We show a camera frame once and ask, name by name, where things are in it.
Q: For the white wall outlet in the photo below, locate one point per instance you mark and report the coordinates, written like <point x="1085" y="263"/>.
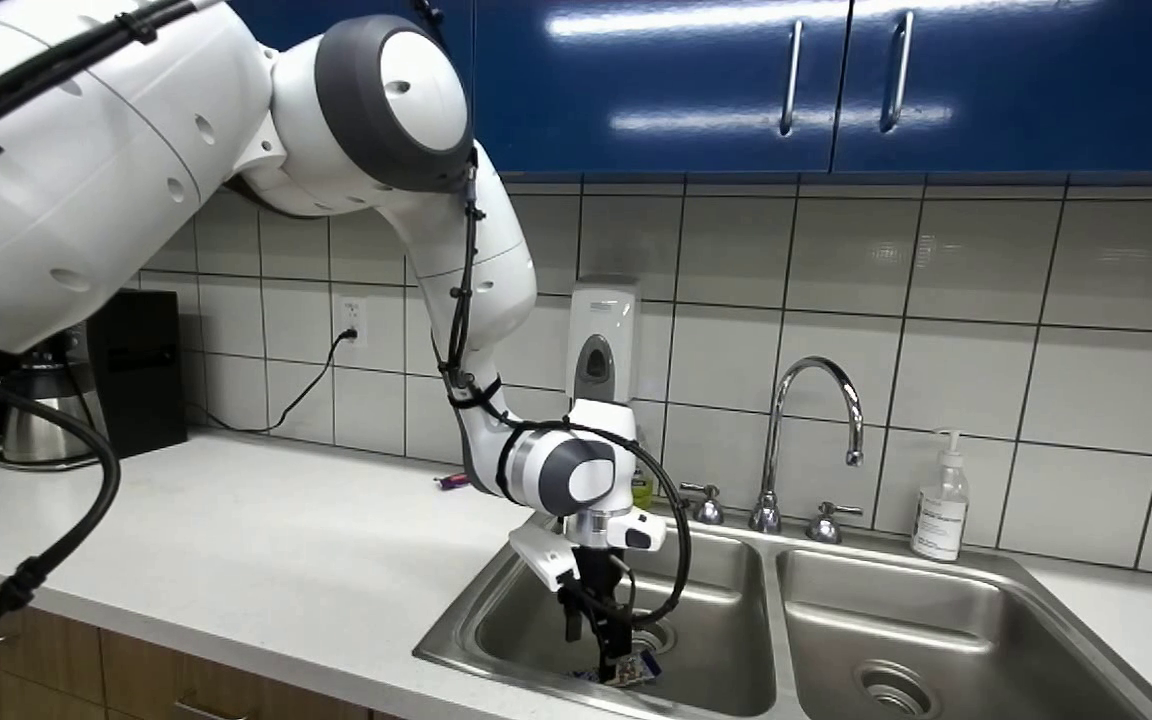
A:
<point x="350" y="322"/>

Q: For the clear pump soap bottle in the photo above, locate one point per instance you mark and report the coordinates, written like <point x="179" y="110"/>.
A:
<point x="936" y="520"/>

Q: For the chrome gooseneck faucet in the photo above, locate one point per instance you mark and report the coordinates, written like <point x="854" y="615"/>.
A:
<point x="773" y="453"/>

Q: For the wide blue cabinet door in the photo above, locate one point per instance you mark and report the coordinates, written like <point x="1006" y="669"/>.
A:
<point x="628" y="81"/>

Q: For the white wall soap dispenser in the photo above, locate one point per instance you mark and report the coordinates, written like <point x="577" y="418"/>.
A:
<point x="600" y="326"/>

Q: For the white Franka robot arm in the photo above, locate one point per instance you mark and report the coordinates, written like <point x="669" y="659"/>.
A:
<point x="69" y="161"/>

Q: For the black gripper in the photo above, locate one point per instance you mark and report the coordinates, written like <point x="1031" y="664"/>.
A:
<point x="595" y="586"/>

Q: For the stainless steel double sink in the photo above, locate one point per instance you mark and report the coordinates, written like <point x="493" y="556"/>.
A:
<point x="1000" y="603"/>

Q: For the yellow dish soap bottle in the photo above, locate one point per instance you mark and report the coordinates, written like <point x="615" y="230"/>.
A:
<point x="646" y="493"/>

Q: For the blue nut bar packet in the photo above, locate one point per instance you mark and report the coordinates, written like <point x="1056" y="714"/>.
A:
<point x="646" y="669"/>

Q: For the steel coffee carafe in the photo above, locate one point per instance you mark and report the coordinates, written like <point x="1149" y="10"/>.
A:
<point x="41" y="430"/>

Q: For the sink drain strainer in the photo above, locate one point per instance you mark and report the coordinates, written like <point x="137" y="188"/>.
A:
<point x="658" y="639"/>
<point x="897" y="689"/>

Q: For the black coffee maker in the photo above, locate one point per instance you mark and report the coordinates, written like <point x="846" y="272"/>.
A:
<point x="141" y="372"/>

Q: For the wooden base cabinet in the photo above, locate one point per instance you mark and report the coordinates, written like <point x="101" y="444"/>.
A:
<point x="137" y="672"/>

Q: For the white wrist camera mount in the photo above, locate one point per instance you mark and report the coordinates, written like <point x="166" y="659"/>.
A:
<point x="542" y="556"/>

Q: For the narrow blue cabinet door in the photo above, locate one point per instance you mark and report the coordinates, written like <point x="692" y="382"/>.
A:
<point x="1069" y="81"/>

